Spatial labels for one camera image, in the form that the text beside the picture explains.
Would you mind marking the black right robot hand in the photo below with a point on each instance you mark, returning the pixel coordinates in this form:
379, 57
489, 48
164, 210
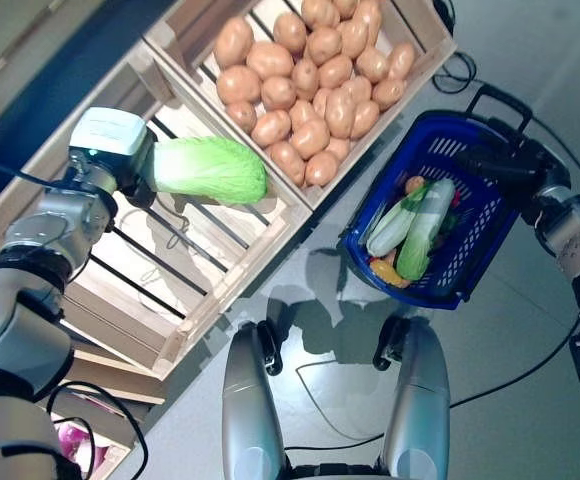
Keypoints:
505, 167

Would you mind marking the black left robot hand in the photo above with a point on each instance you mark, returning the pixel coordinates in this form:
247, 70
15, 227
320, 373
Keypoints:
107, 132

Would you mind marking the blue plastic shopping basket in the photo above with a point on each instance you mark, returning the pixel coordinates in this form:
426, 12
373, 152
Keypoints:
450, 131

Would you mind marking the short bright-green napa cabbage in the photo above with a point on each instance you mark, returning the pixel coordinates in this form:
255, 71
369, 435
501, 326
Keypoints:
210, 167

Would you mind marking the long napa cabbage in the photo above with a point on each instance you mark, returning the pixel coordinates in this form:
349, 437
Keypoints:
420, 240

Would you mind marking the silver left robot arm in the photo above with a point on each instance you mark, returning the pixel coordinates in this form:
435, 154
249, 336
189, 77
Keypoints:
45, 220

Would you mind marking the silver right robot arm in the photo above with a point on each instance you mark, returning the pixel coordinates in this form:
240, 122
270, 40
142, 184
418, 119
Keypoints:
575, 230

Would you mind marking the small red vegetable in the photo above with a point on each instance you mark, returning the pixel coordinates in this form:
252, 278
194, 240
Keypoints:
455, 200

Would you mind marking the round orange vegetable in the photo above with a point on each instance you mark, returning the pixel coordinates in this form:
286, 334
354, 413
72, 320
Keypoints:
414, 185

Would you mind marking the wooden crate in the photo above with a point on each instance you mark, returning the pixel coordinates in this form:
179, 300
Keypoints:
115, 380
185, 35
240, 280

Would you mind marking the pale greyish napa cabbage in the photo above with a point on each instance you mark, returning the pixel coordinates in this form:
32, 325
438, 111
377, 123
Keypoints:
387, 230

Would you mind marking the brown potato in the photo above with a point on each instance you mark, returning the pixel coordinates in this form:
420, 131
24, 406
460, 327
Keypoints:
238, 84
401, 60
389, 93
321, 169
290, 32
241, 116
305, 75
278, 92
365, 119
324, 45
287, 162
320, 11
270, 60
338, 148
310, 137
233, 42
345, 5
271, 127
354, 39
369, 15
302, 112
335, 71
340, 112
372, 64

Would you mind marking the yellow bell pepper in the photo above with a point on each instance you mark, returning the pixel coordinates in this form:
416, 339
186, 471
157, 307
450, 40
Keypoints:
387, 274

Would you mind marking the silver right robot leg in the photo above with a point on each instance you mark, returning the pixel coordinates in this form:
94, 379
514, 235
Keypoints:
415, 400

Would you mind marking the silver robot leg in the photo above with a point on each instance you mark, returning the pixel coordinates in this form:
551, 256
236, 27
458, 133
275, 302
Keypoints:
415, 400
250, 400

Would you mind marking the silver left robot leg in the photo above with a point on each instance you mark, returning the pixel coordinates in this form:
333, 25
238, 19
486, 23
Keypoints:
250, 400

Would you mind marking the pink white turnip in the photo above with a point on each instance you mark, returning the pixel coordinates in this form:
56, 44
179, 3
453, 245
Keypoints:
72, 442

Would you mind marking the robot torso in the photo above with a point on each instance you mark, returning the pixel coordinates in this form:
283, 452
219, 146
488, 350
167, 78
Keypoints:
337, 472

